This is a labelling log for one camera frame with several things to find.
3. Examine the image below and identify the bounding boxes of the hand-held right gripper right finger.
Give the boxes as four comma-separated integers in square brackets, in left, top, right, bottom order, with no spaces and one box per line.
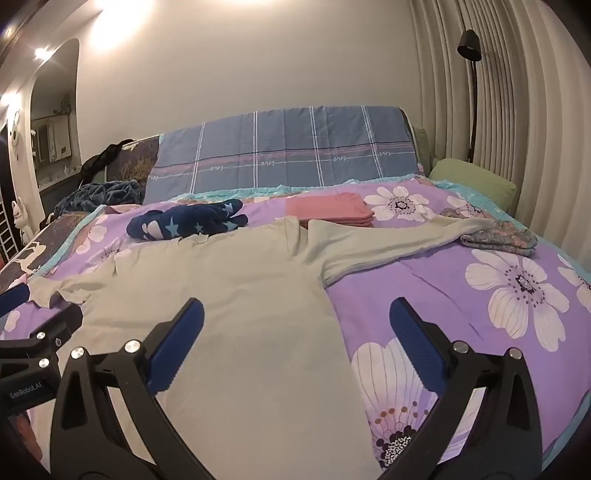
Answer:
[389,296,543,480]

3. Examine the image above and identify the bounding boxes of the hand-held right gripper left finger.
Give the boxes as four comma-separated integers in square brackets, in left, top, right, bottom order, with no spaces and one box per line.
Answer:
[48,298,218,480]

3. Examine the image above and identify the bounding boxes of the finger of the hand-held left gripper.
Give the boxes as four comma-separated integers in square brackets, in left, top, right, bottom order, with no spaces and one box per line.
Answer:
[0,304,85,384]
[0,282,31,319]

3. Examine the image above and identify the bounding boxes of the pale long-sleeve shirt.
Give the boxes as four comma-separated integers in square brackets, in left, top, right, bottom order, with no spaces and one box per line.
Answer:
[28,216,497,480]

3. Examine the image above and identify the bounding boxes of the pink folded clothes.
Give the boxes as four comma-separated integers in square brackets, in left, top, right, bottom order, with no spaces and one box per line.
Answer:
[285,193,375,229]

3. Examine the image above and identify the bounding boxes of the purple floral blanket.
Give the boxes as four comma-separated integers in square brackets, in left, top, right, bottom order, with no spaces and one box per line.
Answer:
[0,178,591,472]

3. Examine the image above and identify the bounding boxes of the brown patterned bed cover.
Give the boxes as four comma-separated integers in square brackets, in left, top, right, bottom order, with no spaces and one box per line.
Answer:
[0,212,93,296]

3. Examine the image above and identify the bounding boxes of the white ladder rack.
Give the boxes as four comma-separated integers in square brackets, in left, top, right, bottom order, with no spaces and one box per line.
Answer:
[0,200,21,264]

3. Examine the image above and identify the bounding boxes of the white cat figurine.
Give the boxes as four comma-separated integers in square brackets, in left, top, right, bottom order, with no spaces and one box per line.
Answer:
[11,196,35,241]

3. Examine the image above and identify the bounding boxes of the navy star-patterned garment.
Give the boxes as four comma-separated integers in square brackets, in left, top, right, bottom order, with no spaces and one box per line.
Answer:
[127,199,250,241]

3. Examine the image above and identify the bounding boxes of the grey floral folded garment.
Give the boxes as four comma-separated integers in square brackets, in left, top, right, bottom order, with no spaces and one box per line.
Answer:
[438,208,540,258]

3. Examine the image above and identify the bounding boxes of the dark blue fleece blanket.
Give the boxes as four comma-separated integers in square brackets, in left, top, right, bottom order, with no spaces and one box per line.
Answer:
[54,180,144,217]

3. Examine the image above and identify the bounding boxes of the black garment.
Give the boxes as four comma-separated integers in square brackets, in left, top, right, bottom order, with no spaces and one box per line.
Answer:
[79,138,134,185]

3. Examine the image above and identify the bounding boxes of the green pillow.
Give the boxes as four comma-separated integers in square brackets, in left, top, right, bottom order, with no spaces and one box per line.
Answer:
[427,158,518,214]

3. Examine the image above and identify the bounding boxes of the dark floral cover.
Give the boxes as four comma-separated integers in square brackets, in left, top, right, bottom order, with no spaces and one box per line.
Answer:
[104,134,164,204]

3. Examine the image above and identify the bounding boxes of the cream pleated curtain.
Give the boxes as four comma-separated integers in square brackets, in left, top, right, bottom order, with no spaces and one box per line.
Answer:
[409,0,591,245]

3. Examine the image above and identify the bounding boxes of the black floor lamp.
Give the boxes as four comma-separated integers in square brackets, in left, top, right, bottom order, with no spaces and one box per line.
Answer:
[456,28,483,164]

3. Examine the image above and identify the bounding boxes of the white wall ornament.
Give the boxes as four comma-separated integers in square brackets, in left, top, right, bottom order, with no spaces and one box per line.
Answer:
[7,111,24,158]

